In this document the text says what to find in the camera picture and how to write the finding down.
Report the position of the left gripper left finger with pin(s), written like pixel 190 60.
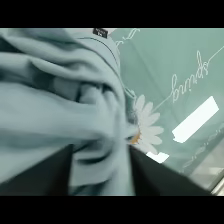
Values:
pixel 40 176

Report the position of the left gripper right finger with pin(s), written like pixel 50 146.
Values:
pixel 156 180

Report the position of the light blue T-shirt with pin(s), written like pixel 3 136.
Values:
pixel 50 110

